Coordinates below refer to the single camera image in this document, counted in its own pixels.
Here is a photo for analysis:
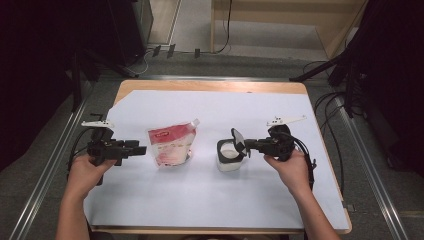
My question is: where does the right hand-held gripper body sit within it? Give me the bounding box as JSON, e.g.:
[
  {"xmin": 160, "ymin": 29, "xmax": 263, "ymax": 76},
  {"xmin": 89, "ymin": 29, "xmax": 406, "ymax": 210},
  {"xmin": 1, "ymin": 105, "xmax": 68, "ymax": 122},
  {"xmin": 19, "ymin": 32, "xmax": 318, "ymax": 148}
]
[{"xmin": 265, "ymin": 114, "xmax": 308, "ymax": 163}]

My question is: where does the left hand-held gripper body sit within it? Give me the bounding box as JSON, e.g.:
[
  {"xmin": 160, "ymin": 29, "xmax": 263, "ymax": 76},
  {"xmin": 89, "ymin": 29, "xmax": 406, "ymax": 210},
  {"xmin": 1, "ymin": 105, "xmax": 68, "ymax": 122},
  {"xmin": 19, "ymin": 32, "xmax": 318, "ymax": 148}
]
[{"xmin": 80, "ymin": 119, "xmax": 131, "ymax": 168}]

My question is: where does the person's left hand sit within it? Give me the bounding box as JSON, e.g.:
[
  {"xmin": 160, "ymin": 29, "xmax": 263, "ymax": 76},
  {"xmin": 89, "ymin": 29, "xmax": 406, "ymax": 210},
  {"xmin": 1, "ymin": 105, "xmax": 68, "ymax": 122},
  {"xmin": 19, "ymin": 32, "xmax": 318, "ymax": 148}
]
[{"xmin": 65, "ymin": 153, "xmax": 118, "ymax": 202}]

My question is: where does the red and white spout pouch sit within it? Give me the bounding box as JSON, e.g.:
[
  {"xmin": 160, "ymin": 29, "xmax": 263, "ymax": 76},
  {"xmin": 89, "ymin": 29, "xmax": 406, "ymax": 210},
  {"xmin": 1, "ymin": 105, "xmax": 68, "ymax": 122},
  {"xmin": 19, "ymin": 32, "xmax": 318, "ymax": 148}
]
[{"xmin": 146, "ymin": 118, "xmax": 201, "ymax": 168}]

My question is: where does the hand-held gripper cable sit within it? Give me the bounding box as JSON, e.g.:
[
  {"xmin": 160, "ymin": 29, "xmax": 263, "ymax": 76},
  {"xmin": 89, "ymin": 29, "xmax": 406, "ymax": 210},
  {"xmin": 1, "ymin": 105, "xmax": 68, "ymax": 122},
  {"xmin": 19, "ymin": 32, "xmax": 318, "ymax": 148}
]
[
  {"xmin": 67, "ymin": 127, "xmax": 98, "ymax": 172},
  {"xmin": 282, "ymin": 131, "xmax": 318, "ymax": 192}
]

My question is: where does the left hand-held gripper cable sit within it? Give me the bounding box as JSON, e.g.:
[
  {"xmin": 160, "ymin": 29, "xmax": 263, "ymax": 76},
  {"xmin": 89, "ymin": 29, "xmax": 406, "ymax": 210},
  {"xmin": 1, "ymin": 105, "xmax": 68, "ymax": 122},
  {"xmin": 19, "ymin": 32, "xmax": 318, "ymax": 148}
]
[{"xmin": 67, "ymin": 127, "xmax": 98, "ymax": 172}]

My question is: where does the wooden table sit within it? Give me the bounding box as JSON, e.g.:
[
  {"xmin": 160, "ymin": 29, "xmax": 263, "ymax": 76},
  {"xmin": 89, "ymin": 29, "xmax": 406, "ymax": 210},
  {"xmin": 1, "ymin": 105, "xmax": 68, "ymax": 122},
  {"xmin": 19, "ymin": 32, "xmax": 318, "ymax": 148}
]
[{"xmin": 90, "ymin": 79, "xmax": 353, "ymax": 235}]

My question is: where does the black tripod stand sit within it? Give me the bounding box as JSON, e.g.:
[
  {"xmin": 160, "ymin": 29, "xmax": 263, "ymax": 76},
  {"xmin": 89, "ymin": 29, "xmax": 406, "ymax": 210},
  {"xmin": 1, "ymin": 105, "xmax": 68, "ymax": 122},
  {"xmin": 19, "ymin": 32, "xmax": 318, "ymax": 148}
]
[{"xmin": 288, "ymin": 49, "xmax": 368, "ymax": 118}]

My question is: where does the light wooden shelf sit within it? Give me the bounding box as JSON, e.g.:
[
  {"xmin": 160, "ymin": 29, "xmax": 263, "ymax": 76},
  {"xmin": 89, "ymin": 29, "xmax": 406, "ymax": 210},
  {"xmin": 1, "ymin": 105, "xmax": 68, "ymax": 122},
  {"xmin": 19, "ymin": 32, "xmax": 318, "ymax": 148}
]
[{"xmin": 209, "ymin": 0, "xmax": 368, "ymax": 60}]

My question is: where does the dark curtain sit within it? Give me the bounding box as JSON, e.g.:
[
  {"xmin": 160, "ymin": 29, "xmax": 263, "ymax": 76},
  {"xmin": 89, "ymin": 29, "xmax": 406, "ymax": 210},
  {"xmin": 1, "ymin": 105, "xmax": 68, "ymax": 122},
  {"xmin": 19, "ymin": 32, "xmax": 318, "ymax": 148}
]
[
  {"xmin": 345, "ymin": 0, "xmax": 424, "ymax": 178},
  {"xmin": 0, "ymin": 0, "xmax": 112, "ymax": 172}
]

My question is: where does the black floor cable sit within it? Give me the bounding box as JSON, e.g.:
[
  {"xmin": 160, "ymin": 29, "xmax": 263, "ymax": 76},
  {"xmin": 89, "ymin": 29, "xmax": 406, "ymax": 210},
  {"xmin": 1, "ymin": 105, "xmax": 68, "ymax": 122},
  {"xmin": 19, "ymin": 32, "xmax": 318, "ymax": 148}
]
[
  {"xmin": 313, "ymin": 91, "xmax": 347, "ymax": 198},
  {"xmin": 302, "ymin": 60, "xmax": 334, "ymax": 76}
]

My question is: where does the light blue table mat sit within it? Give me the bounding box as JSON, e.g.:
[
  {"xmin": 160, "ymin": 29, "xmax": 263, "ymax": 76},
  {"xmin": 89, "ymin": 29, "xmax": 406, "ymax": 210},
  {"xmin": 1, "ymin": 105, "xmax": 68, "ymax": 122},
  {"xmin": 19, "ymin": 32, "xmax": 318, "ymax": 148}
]
[{"xmin": 83, "ymin": 89, "xmax": 350, "ymax": 231}]

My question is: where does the metal floor rail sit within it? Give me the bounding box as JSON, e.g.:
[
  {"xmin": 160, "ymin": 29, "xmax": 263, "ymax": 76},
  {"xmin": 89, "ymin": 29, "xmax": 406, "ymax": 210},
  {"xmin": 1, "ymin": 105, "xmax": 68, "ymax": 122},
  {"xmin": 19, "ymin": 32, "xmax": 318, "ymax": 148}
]
[
  {"xmin": 334, "ymin": 95, "xmax": 410, "ymax": 240},
  {"xmin": 7, "ymin": 95, "xmax": 92, "ymax": 240}
]

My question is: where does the hanging black cable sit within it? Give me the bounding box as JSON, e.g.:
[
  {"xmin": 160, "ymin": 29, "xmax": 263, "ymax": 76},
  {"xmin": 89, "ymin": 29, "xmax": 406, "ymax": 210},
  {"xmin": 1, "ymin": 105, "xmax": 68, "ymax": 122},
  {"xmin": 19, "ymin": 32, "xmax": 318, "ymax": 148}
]
[{"xmin": 213, "ymin": 0, "xmax": 234, "ymax": 55}]

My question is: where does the white floor cable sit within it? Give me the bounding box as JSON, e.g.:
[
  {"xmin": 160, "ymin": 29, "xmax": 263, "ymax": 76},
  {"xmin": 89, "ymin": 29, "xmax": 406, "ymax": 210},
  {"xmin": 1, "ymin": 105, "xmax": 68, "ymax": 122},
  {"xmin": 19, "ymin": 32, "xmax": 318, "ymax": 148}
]
[{"xmin": 127, "ymin": 47, "xmax": 158, "ymax": 76}]

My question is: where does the person's right hand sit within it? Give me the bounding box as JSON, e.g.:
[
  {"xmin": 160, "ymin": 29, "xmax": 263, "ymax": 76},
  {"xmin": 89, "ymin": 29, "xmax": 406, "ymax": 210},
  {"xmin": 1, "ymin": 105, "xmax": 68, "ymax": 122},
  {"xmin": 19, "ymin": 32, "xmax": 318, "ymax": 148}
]
[{"xmin": 263, "ymin": 149, "xmax": 313, "ymax": 199}]

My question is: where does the dark cabinet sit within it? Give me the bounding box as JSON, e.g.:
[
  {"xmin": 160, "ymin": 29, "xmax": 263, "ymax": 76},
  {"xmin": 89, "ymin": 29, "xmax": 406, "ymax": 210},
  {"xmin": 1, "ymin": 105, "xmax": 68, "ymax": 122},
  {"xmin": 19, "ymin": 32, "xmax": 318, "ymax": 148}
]
[{"xmin": 109, "ymin": 0, "xmax": 155, "ymax": 67}]

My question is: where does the right hand-held gripper cable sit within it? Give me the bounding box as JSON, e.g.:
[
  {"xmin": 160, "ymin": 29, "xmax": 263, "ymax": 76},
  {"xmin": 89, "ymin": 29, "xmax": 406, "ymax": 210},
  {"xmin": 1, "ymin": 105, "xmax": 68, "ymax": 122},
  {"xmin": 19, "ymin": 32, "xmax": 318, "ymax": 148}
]
[{"xmin": 282, "ymin": 131, "xmax": 318, "ymax": 192}]

